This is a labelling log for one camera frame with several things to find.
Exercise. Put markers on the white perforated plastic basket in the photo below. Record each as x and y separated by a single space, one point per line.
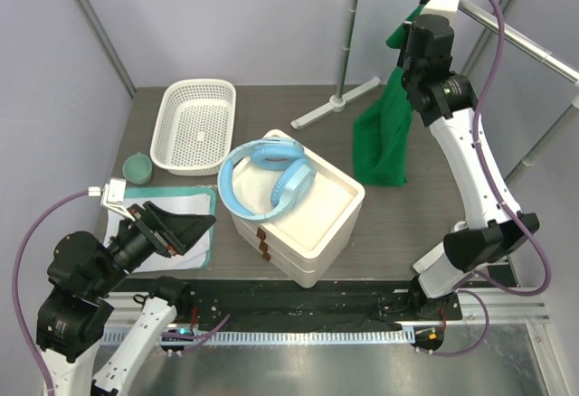
194 127

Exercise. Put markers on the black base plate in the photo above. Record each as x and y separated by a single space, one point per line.
282 306

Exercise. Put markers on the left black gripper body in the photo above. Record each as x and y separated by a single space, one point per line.
137 240

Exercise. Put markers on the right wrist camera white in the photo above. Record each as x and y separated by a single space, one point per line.
444 8

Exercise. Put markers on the green plastic cup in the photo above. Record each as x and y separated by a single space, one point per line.
137 169

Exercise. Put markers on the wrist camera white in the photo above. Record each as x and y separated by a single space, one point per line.
444 8
111 197

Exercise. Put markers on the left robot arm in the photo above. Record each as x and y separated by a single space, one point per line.
84 271

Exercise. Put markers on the teal bordered mat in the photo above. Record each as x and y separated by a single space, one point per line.
181 191

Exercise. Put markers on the green t shirt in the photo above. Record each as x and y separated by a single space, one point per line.
380 136

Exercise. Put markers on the metal clothes rack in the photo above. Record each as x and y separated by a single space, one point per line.
490 13

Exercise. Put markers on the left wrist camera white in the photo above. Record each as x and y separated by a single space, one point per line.
111 197

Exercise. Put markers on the light blue headphones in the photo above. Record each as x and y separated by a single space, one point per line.
276 167

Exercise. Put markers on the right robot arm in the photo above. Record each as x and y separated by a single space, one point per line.
445 101

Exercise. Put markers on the white slotted cable duct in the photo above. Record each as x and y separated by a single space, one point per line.
404 336

